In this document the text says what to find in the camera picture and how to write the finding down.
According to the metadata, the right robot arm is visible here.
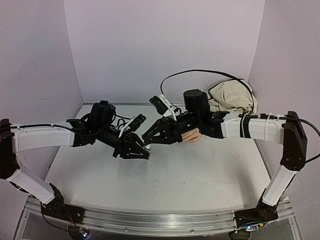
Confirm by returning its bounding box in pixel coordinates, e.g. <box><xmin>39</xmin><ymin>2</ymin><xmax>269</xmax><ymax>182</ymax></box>
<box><xmin>142</xmin><ymin>89</ymin><xmax>308</xmax><ymax>228</ymax></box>

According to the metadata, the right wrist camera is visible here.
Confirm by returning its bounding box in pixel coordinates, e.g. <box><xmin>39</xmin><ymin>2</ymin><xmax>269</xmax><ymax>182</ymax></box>
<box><xmin>149</xmin><ymin>93</ymin><xmax>182</xmax><ymax>121</ymax></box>

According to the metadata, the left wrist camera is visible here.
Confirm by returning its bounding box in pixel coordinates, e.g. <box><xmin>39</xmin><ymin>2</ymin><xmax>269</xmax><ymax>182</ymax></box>
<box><xmin>118</xmin><ymin>114</ymin><xmax>147</xmax><ymax>138</ymax></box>

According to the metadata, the small circuit board left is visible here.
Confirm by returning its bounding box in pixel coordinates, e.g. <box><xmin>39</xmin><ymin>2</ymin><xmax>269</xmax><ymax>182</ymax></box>
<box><xmin>71</xmin><ymin>227</ymin><xmax>90</xmax><ymax>239</ymax></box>

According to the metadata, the aluminium table edge rail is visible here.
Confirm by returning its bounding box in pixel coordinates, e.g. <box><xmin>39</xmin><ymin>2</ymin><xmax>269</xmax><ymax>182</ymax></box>
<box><xmin>82</xmin><ymin>102</ymin><xmax>185</xmax><ymax>107</ymax></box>

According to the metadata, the clear nail polish bottle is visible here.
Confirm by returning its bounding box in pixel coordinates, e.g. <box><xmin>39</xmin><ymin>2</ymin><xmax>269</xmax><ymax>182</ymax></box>
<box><xmin>145</xmin><ymin>144</ymin><xmax>152</xmax><ymax>153</ymax></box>

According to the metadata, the beige jacket cloth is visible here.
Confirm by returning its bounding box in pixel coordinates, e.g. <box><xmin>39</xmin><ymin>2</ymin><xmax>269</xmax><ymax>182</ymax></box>
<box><xmin>206</xmin><ymin>80</ymin><xmax>258</xmax><ymax>115</ymax></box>

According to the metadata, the small circuit board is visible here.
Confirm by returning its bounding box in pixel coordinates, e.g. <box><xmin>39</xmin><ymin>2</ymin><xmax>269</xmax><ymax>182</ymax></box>
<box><xmin>71</xmin><ymin>227</ymin><xmax>90</xmax><ymax>239</ymax></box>
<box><xmin>244</xmin><ymin>223</ymin><xmax>265</xmax><ymax>232</ymax></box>

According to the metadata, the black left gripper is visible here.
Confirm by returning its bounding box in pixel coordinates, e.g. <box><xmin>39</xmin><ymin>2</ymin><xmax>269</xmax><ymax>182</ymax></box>
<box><xmin>97</xmin><ymin>123</ymin><xmax>153</xmax><ymax>159</ymax></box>

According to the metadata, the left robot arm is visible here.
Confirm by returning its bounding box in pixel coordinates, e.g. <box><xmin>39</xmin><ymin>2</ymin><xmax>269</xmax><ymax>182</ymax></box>
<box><xmin>0</xmin><ymin>100</ymin><xmax>151</xmax><ymax>224</ymax></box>

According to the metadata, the small circuit board right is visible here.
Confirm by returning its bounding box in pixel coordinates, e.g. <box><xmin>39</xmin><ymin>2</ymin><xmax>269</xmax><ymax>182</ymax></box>
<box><xmin>244</xmin><ymin>223</ymin><xmax>265</xmax><ymax>232</ymax></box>

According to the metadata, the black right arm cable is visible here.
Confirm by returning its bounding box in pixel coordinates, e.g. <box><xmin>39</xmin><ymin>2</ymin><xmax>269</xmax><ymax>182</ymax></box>
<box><xmin>160</xmin><ymin>70</ymin><xmax>257</xmax><ymax>116</ymax></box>

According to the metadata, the mannequin hand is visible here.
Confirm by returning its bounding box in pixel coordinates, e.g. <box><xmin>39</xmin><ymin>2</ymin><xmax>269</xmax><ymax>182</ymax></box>
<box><xmin>181</xmin><ymin>128</ymin><xmax>203</xmax><ymax>143</ymax></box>

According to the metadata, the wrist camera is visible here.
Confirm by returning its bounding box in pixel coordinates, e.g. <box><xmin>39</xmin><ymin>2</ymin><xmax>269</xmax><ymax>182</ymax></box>
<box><xmin>149</xmin><ymin>93</ymin><xmax>182</xmax><ymax>121</ymax></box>
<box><xmin>118</xmin><ymin>114</ymin><xmax>147</xmax><ymax>138</ymax></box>

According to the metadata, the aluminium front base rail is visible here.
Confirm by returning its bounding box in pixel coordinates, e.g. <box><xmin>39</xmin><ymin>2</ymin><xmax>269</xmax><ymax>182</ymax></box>
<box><xmin>24</xmin><ymin>194</ymin><xmax>293</xmax><ymax>232</ymax></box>

